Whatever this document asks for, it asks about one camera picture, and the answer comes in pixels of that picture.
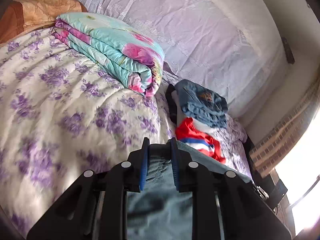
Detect teal fleece pants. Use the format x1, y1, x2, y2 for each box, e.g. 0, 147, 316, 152
126, 139, 253, 240

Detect red white blue garment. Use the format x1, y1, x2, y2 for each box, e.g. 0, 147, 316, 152
175, 118, 226, 164

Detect folded blue denim jeans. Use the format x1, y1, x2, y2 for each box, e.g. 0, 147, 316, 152
175, 79, 228, 128

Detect black folded garment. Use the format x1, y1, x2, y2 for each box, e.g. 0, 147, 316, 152
165, 84, 177, 125

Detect beige checkered curtain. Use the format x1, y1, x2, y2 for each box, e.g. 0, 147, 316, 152
249, 79, 319, 178

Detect purple floral bedspread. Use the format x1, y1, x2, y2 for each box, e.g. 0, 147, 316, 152
0, 27, 253, 238

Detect folded teal pink floral quilt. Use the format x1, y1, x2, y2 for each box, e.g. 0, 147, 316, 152
54, 12, 165, 97

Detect lavender lace headboard cover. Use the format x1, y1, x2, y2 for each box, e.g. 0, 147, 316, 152
78, 0, 288, 122

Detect orange brown pillow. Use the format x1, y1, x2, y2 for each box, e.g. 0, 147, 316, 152
1, 0, 87, 44

